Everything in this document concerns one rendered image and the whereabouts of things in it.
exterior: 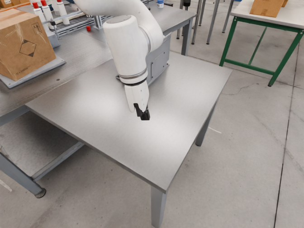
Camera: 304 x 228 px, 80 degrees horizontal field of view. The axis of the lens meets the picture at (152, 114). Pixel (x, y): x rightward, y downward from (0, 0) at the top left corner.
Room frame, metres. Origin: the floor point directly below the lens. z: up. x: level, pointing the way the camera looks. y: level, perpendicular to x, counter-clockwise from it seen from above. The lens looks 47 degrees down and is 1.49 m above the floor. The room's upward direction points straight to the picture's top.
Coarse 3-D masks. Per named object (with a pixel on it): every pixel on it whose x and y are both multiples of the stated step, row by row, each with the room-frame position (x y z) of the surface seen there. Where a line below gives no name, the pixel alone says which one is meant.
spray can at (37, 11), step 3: (33, 3) 1.46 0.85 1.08; (36, 3) 1.47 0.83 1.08; (33, 6) 1.46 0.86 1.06; (36, 6) 1.46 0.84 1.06; (33, 9) 1.46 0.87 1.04; (36, 9) 1.46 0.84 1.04; (39, 9) 1.47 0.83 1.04; (36, 12) 1.45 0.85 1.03; (39, 12) 1.46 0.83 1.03; (42, 12) 1.48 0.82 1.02; (39, 15) 1.45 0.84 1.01; (42, 15) 1.47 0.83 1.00; (42, 18) 1.46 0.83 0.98; (42, 21) 1.45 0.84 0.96; (45, 24) 1.46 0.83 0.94; (45, 27) 1.46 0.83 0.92; (45, 30) 1.45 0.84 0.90
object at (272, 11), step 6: (258, 0) 2.16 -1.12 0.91; (264, 0) 2.14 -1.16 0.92; (270, 0) 2.11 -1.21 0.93; (276, 0) 2.09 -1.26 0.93; (282, 0) 2.06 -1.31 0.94; (252, 6) 2.17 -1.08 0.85; (258, 6) 2.15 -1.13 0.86; (264, 6) 2.13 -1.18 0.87; (270, 6) 2.10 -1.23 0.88; (276, 6) 2.08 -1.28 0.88; (252, 12) 2.16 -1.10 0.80; (258, 12) 2.14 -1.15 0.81; (264, 12) 2.11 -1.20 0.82; (270, 12) 2.09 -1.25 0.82; (276, 12) 2.06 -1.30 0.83
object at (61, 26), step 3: (141, 0) 2.29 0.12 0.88; (81, 18) 1.76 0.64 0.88; (84, 18) 1.76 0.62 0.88; (87, 18) 1.76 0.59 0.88; (69, 21) 1.68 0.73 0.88; (72, 21) 1.68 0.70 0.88; (75, 21) 1.68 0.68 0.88; (78, 21) 1.68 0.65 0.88; (81, 21) 1.69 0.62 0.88; (60, 24) 1.61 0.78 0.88; (63, 24) 1.61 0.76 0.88; (69, 24) 1.61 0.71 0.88; (72, 24) 1.62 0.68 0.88; (57, 27) 1.56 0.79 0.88; (60, 27) 1.56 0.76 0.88; (63, 27) 1.56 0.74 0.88; (51, 30) 1.50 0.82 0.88; (54, 30) 1.49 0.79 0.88
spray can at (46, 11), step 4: (40, 0) 1.52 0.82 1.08; (44, 0) 1.53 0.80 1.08; (44, 4) 1.52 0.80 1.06; (44, 8) 1.51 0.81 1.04; (48, 8) 1.53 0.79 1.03; (44, 12) 1.51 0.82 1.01; (48, 12) 1.51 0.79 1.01; (48, 16) 1.51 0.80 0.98; (48, 24) 1.52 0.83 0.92; (52, 28) 1.51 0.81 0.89; (56, 28) 1.53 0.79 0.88
